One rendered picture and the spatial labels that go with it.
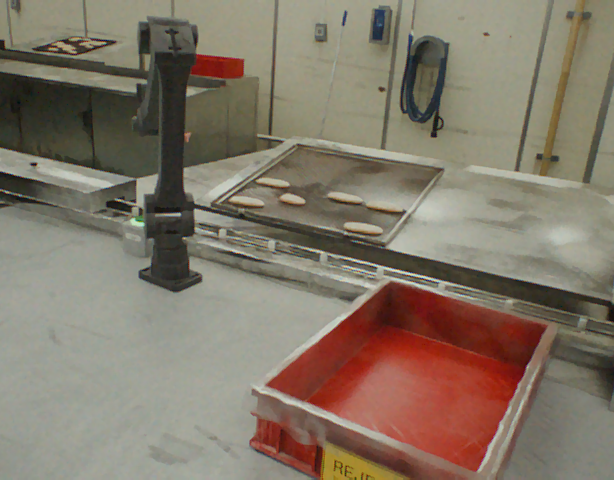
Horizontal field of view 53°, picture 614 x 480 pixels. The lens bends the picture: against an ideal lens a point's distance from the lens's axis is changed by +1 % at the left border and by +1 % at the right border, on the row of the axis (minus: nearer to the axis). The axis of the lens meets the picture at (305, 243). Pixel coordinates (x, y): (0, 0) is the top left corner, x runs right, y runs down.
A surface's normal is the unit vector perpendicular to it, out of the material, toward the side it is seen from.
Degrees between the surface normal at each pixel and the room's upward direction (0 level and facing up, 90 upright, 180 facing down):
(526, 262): 10
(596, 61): 90
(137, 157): 89
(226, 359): 0
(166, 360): 0
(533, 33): 90
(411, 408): 0
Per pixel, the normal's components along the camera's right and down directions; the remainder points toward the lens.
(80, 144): -0.45, 0.30
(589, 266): -0.01, -0.87
